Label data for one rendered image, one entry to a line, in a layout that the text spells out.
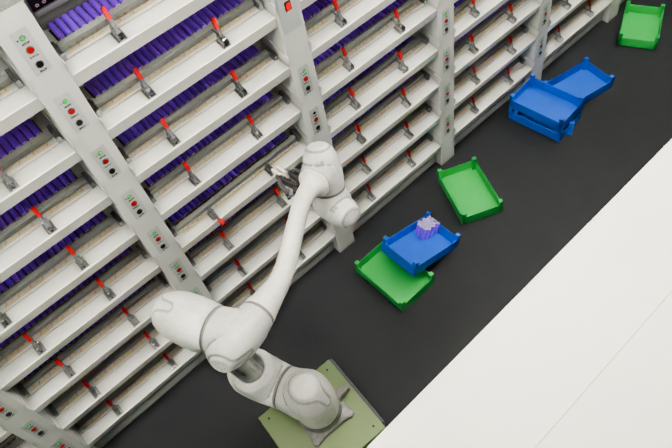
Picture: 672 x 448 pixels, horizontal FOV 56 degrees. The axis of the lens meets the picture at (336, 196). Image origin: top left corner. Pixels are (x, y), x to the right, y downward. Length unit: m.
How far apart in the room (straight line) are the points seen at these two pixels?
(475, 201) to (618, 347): 2.28
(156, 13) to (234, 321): 0.83
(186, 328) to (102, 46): 0.76
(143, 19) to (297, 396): 1.24
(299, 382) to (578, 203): 1.63
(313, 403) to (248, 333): 0.56
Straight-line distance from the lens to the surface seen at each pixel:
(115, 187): 1.97
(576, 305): 0.92
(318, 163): 1.89
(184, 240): 2.29
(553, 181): 3.23
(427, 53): 2.71
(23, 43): 1.65
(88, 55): 1.76
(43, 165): 1.86
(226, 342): 1.68
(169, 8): 1.81
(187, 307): 1.76
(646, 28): 4.10
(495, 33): 3.10
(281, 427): 2.46
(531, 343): 0.88
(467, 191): 3.16
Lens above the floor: 2.53
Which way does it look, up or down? 52 degrees down
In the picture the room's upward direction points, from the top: 14 degrees counter-clockwise
